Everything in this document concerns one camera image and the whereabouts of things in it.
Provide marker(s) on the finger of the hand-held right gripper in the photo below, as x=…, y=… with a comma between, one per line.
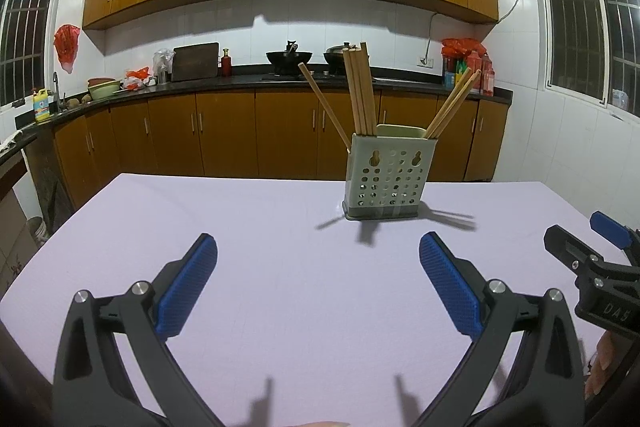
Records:
x=610, y=227
x=567, y=244

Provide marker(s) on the dark wooden cutting board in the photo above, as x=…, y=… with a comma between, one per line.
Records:
x=195, y=62

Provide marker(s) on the green perforated chopstick holder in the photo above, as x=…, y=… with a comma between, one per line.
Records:
x=385, y=187

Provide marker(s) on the clear container on sill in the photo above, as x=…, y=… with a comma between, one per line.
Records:
x=620, y=99

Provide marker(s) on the white bucket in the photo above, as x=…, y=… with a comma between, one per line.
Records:
x=38, y=231

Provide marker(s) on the sink faucet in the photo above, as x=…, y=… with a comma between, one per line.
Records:
x=59, y=92

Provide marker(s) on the black kitchen countertop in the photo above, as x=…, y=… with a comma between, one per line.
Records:
x=240, y=83

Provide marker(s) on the wooden base cabinets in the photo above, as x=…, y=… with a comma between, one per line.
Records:
x=225, y=132

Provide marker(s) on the barred window near sink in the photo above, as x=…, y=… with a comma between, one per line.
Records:
x=27, y=32

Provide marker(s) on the yellow detergent bottle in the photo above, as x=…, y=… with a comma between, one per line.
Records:
x=41, y=107

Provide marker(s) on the green basin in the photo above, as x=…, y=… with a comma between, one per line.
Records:
x=104, y=91

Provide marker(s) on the person's right hand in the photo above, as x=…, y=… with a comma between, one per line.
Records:
x=602, y=362

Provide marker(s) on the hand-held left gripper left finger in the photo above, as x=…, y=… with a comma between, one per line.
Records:
x=187, y=287

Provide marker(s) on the bunch of wooden chopsticks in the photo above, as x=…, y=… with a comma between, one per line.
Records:
x=362, y=97

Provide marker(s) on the black wok with ladle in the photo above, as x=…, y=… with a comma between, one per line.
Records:
x=287, y=59

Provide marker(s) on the cluster of condiment bottles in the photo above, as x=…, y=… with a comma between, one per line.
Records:
x=482, y=74

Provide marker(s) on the small red plastic bag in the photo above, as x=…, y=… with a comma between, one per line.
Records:
x=137, y=77

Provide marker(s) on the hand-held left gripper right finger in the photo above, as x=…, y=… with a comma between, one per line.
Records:
x=450, y=287

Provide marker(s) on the red hanging plastic bag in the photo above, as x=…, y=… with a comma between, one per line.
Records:
x=67, y=47

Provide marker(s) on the red bottle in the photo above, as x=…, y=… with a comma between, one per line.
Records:
x=227, y=64

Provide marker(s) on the black wok with lid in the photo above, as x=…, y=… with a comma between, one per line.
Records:
x=336, y=56

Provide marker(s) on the gas stove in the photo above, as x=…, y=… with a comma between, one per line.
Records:
x=280, y=76

